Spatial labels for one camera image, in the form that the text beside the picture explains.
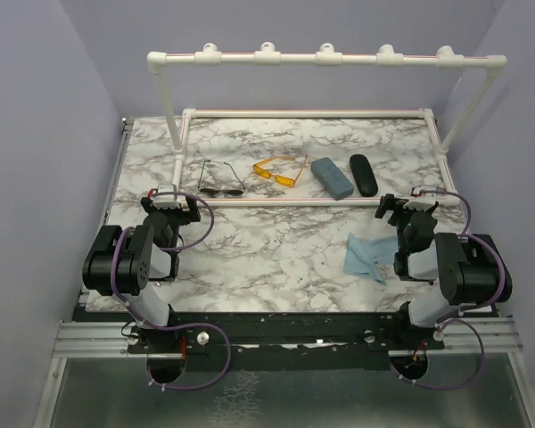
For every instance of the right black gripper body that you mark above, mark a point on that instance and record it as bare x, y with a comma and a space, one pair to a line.
401, 214

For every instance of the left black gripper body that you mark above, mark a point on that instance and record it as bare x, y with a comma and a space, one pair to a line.
177, 214

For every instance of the light blue cleaning cloth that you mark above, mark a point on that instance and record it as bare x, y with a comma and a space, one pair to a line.
362, 258

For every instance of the blue-grey glasses case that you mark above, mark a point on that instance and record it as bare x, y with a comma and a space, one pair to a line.
331, 178

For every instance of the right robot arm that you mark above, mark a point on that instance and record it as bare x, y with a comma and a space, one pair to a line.
465, 271

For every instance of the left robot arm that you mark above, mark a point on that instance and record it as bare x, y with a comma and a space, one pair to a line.
123, 263

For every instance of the orange plastic sunglasses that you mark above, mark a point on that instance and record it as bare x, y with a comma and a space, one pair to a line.
258, 169

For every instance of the black glasses case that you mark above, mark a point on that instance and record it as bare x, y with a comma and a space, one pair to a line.
363, 175

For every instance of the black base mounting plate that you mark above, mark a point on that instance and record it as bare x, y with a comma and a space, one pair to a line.
209, 342

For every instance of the white PVC pipe rack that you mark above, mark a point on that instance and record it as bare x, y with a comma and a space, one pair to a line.
325, 56

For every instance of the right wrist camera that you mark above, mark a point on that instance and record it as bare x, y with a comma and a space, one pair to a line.
420, 200

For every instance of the black wire-frame sunglasses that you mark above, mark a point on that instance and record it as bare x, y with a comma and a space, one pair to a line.
211, 185

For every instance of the aluminium extrusion rail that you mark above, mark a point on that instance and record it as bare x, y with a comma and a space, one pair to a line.
90, 340

